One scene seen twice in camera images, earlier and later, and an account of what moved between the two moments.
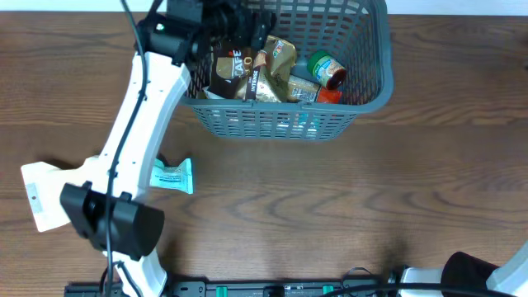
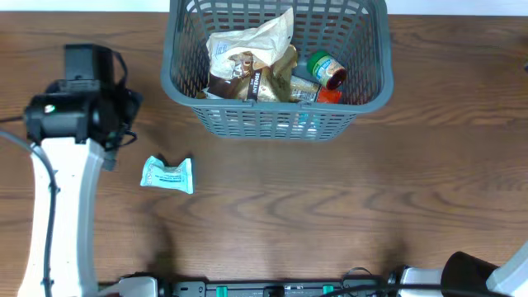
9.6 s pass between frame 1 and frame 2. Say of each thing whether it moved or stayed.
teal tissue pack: stayed
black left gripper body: moved
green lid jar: stayed
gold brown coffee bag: stayed
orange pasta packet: stayed
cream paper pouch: moved
